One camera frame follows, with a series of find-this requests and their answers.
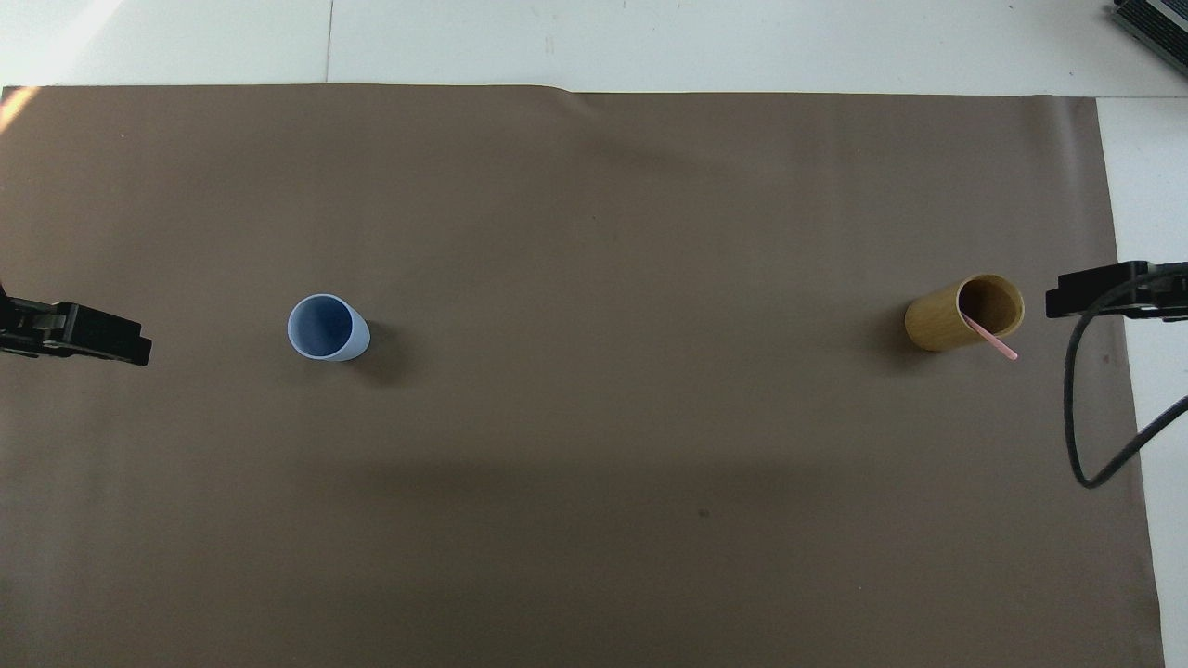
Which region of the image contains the light blue cup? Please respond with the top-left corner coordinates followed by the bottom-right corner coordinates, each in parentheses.
top-left (287, 293), bottom-right (371, 363)

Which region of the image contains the bamboo cylinder cup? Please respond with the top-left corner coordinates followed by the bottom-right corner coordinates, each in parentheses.
top-left (904, 273), bottom-right (1026, 353)

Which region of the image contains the black stand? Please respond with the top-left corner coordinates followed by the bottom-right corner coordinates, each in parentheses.
top-left (1112, 0), bottom-right (1188, 53)

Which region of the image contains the black cable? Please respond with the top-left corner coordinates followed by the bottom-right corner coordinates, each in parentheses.
top-left (1064, 267), bottom-right (1188, 490)

